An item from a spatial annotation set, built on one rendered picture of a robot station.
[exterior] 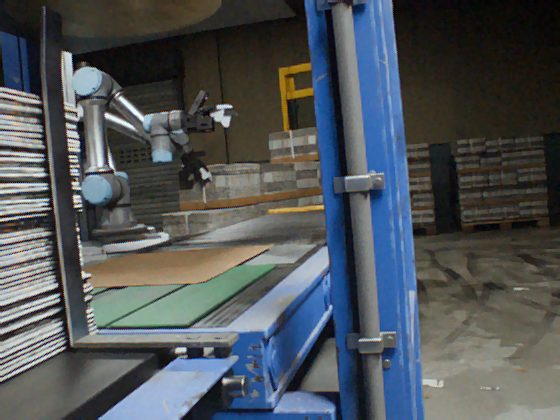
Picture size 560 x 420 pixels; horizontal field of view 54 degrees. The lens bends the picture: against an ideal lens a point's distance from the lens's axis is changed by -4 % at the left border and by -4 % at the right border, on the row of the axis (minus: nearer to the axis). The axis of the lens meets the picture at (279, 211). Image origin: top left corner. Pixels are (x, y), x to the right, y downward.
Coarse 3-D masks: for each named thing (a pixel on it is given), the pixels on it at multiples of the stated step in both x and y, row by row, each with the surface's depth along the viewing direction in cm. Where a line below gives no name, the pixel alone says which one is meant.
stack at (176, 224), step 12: (252, 204) 326; (264, 204) 329; (276, 204) 341; (288, 204) 353; (300, 204) 365; (312, 204) 379; (168, 216) 307; (180, 216) 302; (192, 216) 298; (204, 216) 293; (216, 216) 291; (228, 216) 300; (240, 216) 309; (168, 228) 308; (180, 228) 303; (192, 228) 299; (204, 228) 294
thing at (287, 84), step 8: (280, 72) 457; (280, 80) 457; (288, 80) 463; (280, 88) 458; (288, 88) 463; (288, 104) 458; (288, 112) 458; (288, 120) 458; (288, 128) 458; (296, 128) 463
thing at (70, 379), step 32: (64, 352) 56; (96, 352) 55; (128, 352) 54; (160, 352) 54; (32, 384) 46; (64, 384) 46; (96, 384) 45; (128, 384) 48; (160, 384) 46; (192, 384) 45; (224, 384) 54; (0, 416) 40; (32, 416) 39; (64, 416) 39; (96, 416) 43; (128, 416) 40; (160, 416) 39; (192, 416) 52
